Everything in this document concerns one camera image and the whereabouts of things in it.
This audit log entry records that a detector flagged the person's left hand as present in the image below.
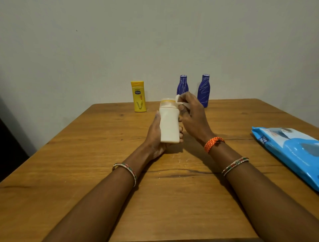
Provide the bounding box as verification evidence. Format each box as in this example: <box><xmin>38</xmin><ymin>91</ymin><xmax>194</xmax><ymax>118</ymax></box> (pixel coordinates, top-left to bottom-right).
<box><xmin>143</xmin><ymin>110</ymin><xmax>184</xmax><ymax>161</ymax></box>

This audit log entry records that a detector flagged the person's right hand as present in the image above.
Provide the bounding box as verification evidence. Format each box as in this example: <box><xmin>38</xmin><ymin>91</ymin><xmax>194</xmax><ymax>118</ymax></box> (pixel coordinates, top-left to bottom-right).
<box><xmin>178</xmin><ymin>91</ymin><xmax>216</xmax><ymax>148</ymax></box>

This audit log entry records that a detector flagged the white bottle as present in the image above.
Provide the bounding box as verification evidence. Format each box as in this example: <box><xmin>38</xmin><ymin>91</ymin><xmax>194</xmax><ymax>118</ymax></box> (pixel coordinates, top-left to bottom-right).
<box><xmin>159</xmin><ymin>97</ymin><xmax>180</xmax><ymax>144</ymax></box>

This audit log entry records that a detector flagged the white wet wipe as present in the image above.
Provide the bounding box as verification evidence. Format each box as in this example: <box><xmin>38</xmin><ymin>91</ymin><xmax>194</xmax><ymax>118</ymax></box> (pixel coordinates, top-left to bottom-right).
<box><xmin>175</xmin><ymin>94</ymin><xmax>191</xmax><ymax>110</ymax></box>

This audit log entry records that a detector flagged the blue scribbled bottle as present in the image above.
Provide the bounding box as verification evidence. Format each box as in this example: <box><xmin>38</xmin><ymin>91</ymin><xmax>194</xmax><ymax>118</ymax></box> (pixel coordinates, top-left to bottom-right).
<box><xmin>197</xmin><ymin>74</ymin><xmax>211</xmax><ymax>108</ymax></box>
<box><xmin>176</xmin><ymin>75</ymin><xmax>189</xmax><ymax>96</ymax></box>

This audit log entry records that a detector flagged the yellow bottle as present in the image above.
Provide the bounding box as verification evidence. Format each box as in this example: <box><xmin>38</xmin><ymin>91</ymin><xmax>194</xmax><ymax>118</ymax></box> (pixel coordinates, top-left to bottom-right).
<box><xmin>131</xmin><ymin>81</ymin><xmax>147</xmax><ymax>113</ymax></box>

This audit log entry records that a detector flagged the blue wet wipes pack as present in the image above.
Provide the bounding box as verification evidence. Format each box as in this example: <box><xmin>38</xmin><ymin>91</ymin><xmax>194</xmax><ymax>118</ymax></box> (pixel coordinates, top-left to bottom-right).
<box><xmin>251</xmin><ymin>126</ymin><xmax>319</xmax><ymax>192</ymax></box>

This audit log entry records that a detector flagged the person's left forearm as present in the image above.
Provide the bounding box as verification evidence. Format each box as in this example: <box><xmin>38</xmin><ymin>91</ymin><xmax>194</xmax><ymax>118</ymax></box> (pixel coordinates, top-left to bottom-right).
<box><xmin>42</xmin><ymin>147</ymin><xmax>153</xmax><ymax>242</ymax></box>

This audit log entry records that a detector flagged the person's right forearm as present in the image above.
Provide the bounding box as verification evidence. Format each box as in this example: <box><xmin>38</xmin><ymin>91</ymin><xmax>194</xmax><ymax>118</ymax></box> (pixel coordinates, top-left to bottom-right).
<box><xmin>208</xmin><ymin>143</ymin><xmax>319</xmax><ymax>242</ymax></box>

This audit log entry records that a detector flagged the orange thread wristband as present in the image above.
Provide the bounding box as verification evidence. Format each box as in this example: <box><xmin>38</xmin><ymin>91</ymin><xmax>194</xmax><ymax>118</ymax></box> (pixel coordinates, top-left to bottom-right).
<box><xmin>204</xmin><ymin>136</ymin><xmax>226</xmax><ymax>154</ymax></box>

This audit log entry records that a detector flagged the thin beaded bangle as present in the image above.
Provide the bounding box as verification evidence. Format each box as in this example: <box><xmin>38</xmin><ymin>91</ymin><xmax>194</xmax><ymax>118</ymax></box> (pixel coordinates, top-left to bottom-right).
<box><xmin>112</xmin><ymin>163</ymin><xmax>138</xmax><ymax>187</ymax></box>
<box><xmin>221</xmin><ymin>157</ymin><xmax>250</xmax><ymax>177</ymax></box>

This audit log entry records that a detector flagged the wooden table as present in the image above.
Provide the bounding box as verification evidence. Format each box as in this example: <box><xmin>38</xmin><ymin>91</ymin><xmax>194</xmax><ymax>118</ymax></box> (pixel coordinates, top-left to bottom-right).
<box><xmin>0</xmin><ymin>98</ymin><xmax>319</xmax><ymax>242</ymax></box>

